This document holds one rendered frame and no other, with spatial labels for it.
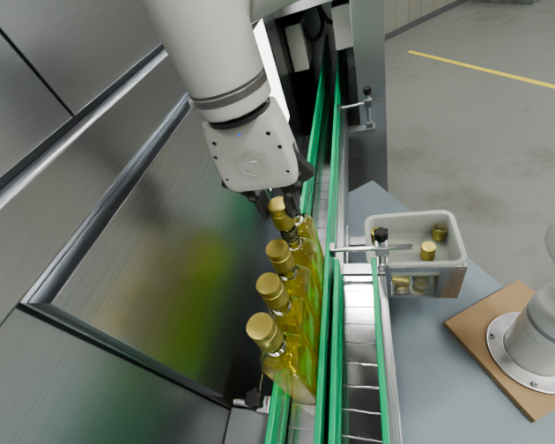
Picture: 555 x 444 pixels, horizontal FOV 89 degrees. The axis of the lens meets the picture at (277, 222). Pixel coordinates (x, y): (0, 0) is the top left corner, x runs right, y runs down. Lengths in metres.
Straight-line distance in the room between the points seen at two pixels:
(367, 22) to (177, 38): 1.02
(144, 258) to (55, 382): 0.14
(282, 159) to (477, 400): 0.77
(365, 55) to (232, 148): 1.01
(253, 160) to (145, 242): 0.16
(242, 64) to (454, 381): 0.86
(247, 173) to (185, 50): 0.15
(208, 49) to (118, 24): 0.21
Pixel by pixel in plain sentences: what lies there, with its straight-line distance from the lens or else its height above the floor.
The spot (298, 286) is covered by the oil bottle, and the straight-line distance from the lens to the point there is 0.46.
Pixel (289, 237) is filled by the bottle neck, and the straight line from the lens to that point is 0.47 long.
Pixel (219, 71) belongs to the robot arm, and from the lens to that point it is 0.29.
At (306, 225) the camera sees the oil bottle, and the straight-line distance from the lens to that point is 0.53.
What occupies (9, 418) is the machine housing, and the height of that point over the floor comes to 1.44.
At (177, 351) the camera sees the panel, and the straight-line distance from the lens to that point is 0.43.
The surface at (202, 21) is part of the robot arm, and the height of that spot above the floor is 1.61.
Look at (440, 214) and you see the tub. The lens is 0.87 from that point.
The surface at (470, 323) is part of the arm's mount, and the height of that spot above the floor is 0.77.
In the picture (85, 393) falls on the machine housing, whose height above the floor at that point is 1.39.
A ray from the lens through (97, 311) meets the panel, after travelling 0.34.
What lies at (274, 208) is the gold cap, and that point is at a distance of 0.42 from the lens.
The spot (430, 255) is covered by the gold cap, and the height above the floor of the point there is 0.97.
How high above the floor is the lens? 1.65
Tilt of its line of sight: 44 degrees down
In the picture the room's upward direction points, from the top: 24 degrees counter-clockwise
